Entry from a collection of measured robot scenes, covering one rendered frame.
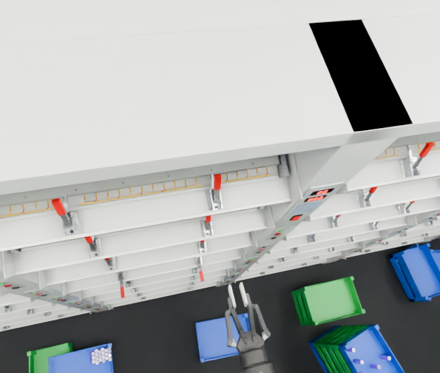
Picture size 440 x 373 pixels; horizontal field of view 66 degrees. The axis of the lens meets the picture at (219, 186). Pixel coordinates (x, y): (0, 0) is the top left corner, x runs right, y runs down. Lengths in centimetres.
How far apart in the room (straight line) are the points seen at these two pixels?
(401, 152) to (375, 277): 170
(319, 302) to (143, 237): 144
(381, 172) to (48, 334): 190
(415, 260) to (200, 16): 223
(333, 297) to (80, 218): 171
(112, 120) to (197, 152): 11
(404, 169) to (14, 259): 89
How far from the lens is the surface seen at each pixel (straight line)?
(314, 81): 52
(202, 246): 102
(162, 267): 124
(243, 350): 108
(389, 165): 83
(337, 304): 216
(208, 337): 212
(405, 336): 253
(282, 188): 70
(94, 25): 55
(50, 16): 58
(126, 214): 66
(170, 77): 48
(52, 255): 88
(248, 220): 87
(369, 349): 195
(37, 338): 225
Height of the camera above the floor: 212
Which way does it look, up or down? 66 degrees down
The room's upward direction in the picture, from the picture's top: 16 degrees clockwise
